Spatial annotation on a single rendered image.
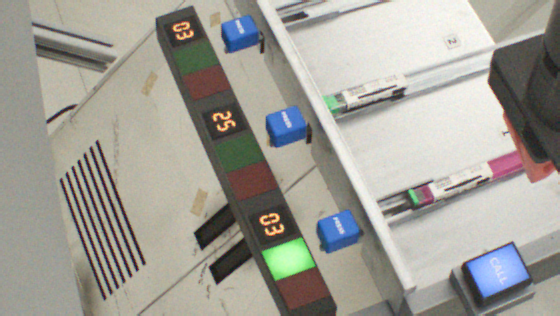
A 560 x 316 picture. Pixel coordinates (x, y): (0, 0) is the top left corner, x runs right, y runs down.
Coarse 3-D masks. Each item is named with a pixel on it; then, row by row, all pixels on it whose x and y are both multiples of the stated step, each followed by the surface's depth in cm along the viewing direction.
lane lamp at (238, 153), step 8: (248, 136) 104; (224, 144) 104; (232, 144) 104; (240, 144) 104; (248, 144) 104; (256, 144) 104; (216, 152) 103; (224, 152) 103; (232, 152) 103; (240, 152) 103; (248, 152) 103; (256, 152) 103; (224, 160) 103; (232, 160) 103; (240, 160) 103; (248, 160) 103; (256, 160) 103; (224, 168) 102; (232, 168) 102; (240, 168) 102
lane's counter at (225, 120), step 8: (232, 104) 106; (208, 112) 105; (216, 112) 105; (224, 112) 105; (232, 112) 105; (208, 120) 105; (216, 120) 105; (224, 120) 105; (232, 120) 105; (240, 120) 105; (208, 128) 104; (216, 128) 104; (224, 128) 104; (232, 128) 104; (240, 128) 104; (216, 136) 104; (224, 136) 104
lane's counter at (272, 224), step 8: (272, 208) 100; (280, 208) 100; (248, 216) 100; (256, 216) 100; (264, 216) 100; (272, 216) 100; (280, 216) 100; (288, 216) 100; (256, 224) 100; (264, 224) 100; (272, 224) 100; (280, 224) 100; (288, 224) 100; (256, 232) 99; (264, 232) 99; (272, 232) 99; (280, 232) 99; (288, 232) 99; (264, 240) 99; (272, 240) 99
